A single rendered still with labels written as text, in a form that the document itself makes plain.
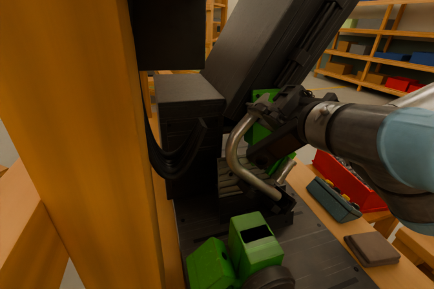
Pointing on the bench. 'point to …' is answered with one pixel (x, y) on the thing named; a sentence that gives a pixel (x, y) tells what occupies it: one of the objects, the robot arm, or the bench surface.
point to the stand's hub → (270, 279)
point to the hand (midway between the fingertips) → (252, 115)
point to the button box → (332, 201)
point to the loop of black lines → (159, 164)
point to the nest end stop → (287, 207)
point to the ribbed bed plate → (229, 188)
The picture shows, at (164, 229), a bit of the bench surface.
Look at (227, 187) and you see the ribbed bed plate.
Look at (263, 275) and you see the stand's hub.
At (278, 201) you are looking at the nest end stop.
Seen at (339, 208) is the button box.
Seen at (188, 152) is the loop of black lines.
